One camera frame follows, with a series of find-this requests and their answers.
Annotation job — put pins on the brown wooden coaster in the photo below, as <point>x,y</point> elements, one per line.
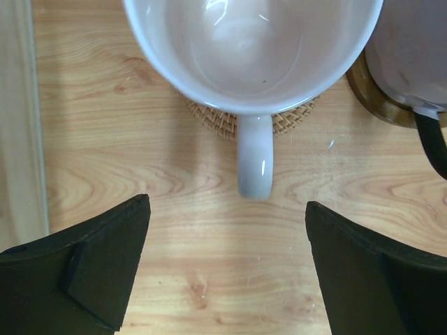
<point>374,100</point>

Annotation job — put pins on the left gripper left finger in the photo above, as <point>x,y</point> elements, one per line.
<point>78,280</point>

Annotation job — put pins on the woven rattan coaster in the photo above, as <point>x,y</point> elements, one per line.
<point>225,124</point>

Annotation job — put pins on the grey purple cup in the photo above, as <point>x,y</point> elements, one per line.
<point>406,57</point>

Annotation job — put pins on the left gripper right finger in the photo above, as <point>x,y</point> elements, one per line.
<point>372,284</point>

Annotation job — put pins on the pink white mug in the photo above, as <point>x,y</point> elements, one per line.
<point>253,59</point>

